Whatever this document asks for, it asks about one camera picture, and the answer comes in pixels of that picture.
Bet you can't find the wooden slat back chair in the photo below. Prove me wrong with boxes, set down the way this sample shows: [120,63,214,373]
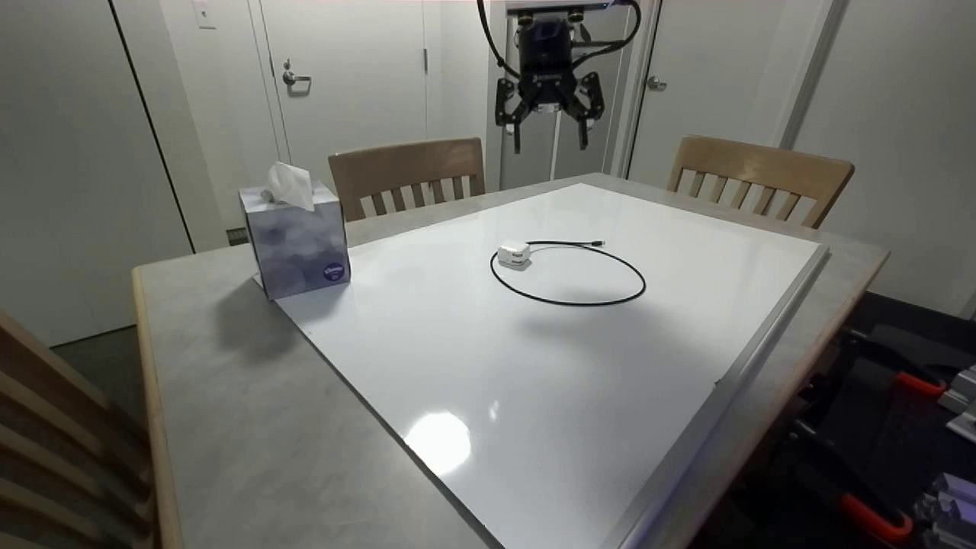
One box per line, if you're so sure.
[0,309,163,549]
[328,135,488,225]
[664,135,857,233]

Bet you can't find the large white board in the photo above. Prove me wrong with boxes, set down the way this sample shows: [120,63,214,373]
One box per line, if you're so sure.
[273,179,833,549]

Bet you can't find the white door lever handle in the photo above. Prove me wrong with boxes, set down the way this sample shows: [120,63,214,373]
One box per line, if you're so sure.
[250,0,438,194]

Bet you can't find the white charger plug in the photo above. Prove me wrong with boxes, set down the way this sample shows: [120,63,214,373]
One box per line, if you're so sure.
[495,239,535,273]

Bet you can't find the black charger cable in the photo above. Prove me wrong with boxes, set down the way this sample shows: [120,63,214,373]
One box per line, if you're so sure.
[486,236,654,311]

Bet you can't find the aluminium extrusion rail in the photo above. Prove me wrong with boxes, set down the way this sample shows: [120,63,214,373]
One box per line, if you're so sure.
[908,468,976,549]

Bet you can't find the black clamp orange handle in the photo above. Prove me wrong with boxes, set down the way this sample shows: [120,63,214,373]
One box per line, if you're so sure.
[891,367,951,406]
[836,491,919,542]

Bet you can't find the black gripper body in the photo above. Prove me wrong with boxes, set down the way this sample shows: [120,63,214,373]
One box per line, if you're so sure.
[512,11,588,108]

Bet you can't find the blue tissue box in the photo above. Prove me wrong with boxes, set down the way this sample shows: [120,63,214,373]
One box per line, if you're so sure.
[237,160,357,302]

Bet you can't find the silver door lever handle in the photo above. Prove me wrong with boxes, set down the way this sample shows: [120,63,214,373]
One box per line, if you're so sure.
[277,57,317,102]

